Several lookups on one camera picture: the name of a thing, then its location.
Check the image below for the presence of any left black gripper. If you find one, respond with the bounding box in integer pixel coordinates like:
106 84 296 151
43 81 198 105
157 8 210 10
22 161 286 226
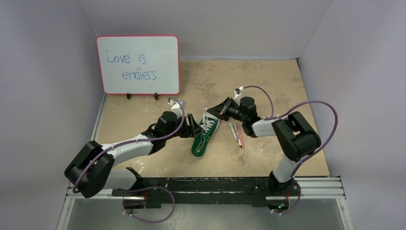
164 113 203 140

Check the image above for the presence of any white shoelace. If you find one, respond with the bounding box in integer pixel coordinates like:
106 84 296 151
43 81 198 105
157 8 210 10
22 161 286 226
199 108 219 136

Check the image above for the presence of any green canvas sneaker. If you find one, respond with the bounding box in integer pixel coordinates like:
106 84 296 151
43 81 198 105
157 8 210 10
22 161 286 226
191 119 220 158

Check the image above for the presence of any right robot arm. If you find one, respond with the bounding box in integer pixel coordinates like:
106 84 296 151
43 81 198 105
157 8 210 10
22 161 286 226
208 97 321 195

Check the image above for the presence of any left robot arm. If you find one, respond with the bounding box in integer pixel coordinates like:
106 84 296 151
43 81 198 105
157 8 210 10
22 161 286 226
64 111 203 198

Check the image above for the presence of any white marker pen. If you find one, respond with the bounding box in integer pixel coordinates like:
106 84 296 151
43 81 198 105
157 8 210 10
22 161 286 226
228 122 238 141

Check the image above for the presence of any grey marker pen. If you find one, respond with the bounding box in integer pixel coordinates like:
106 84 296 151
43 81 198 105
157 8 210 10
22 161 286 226
233 123 242 148

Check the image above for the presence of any orange marker pen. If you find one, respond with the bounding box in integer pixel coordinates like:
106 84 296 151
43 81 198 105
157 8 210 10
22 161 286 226
237 125 245 150

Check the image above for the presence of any red framed whiteboard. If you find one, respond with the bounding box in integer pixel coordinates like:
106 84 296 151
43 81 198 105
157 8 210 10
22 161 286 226
96 35 180 95

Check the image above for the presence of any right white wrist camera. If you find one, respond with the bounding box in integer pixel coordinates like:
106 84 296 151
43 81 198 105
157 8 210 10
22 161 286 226
233 86 244 104

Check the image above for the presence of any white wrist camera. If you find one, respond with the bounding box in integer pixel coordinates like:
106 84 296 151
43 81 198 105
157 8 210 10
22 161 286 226
233 86 244 104
168 98 187 118

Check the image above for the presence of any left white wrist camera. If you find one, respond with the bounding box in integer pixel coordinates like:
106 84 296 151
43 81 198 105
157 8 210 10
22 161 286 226
168 98 187 118

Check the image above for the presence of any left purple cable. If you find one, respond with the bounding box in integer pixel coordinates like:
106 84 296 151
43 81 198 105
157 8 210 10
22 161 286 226
72 97 186 223

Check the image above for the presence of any black aluminium base frame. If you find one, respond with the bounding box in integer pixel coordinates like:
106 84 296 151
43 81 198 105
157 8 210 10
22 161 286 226
72 107 345 218

